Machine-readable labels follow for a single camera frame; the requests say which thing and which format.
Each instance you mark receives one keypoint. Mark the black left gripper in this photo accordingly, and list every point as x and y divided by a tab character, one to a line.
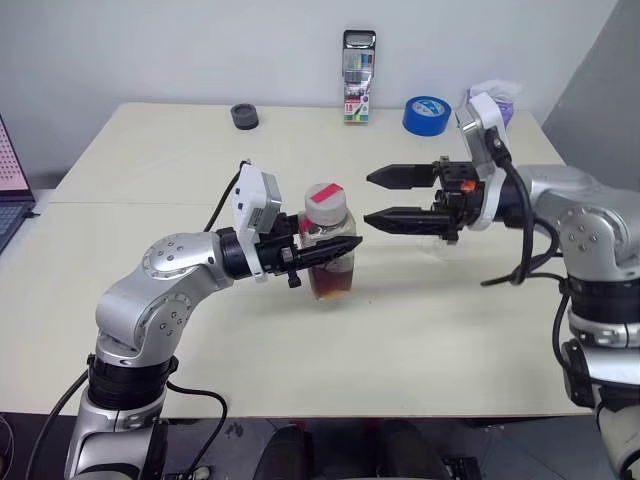
277	250

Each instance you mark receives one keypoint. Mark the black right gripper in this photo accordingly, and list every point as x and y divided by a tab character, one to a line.
460	200

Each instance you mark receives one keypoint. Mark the clear bottle with white cap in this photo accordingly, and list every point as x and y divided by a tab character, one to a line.
325	202

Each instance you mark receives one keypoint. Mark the clear wine glass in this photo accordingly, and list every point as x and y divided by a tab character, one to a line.
434	246

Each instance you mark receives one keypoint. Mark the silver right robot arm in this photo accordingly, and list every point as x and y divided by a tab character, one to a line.
590	225

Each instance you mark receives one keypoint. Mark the blue tape roll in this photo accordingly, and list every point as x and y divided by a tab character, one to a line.
425	117

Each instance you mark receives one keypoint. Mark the coloured pen box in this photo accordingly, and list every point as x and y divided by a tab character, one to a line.
358	75

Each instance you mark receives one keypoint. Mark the purple tissue pack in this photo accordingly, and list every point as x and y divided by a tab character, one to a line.
507	102

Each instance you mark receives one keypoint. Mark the black round cap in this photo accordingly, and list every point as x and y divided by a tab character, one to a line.
244	117

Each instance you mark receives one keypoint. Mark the laptop computer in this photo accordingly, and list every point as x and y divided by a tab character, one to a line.
10	210

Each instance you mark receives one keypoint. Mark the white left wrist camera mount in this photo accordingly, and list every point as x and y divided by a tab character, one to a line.
252	197

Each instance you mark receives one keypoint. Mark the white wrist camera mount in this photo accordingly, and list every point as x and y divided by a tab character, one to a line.
480	125
252	197

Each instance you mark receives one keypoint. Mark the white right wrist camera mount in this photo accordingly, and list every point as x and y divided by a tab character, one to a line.
480	125

